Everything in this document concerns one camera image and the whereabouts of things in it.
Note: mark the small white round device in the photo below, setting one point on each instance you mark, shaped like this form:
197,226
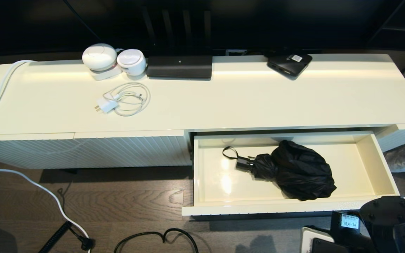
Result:
132,62

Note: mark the white plug adapter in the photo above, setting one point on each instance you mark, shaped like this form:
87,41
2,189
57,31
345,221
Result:
107,105

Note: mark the large white dome device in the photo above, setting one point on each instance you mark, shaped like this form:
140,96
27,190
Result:
100,57

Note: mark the black set-top box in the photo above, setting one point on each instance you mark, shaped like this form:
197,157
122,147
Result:
288,65

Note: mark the black router with antennas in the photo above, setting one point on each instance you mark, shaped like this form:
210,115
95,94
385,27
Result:
179,66

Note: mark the white ribbed TV cabinet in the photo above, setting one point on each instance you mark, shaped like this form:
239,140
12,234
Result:
223,102

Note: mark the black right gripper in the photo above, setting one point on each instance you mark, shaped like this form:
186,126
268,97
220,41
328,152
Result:
362,246

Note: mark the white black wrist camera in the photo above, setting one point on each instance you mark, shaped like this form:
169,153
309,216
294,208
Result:
320,242

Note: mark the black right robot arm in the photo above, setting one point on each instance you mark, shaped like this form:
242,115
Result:
392,225

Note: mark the black power plug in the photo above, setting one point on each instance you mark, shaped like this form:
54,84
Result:
87,242

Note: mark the black folding umbrella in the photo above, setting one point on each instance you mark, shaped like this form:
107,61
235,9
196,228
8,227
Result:
301,172

